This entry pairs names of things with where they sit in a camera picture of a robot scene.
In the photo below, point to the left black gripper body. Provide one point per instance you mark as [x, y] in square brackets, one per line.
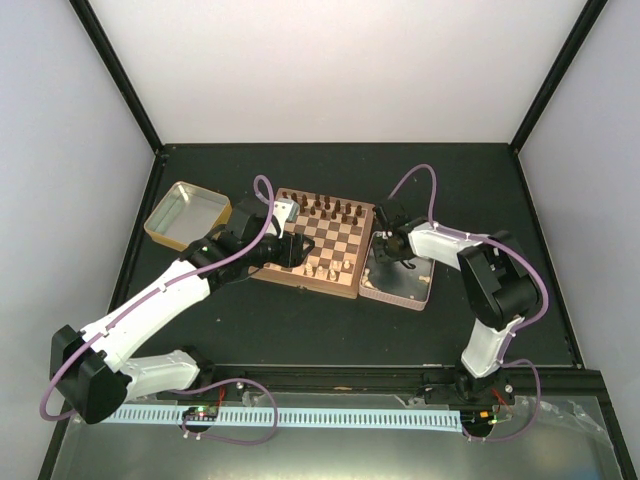
[288, 257]

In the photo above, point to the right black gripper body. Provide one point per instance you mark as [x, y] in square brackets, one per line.
[387, 254]

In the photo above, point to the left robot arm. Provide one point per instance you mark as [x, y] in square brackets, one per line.
[95, 369]

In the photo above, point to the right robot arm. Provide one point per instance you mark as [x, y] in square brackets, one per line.
[505, 293]

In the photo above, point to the dark chess pieces row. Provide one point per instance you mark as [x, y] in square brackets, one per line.
[324, 208]

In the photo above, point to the wooden chess board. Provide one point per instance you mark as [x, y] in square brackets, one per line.
[333, 242]

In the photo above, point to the pink tin with pieces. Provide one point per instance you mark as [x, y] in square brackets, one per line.
[406, 285]

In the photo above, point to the small circuit board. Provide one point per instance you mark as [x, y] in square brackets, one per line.
[200, 413]

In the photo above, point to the gold metal tin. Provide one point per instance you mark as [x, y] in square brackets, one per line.
[186, 213]

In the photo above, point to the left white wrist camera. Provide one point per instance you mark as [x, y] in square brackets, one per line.
[285, 211]

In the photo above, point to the light blue cable duct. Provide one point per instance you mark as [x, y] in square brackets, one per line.
[332, 418]

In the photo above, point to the black mounting rail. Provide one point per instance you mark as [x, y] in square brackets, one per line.
[436, 385]

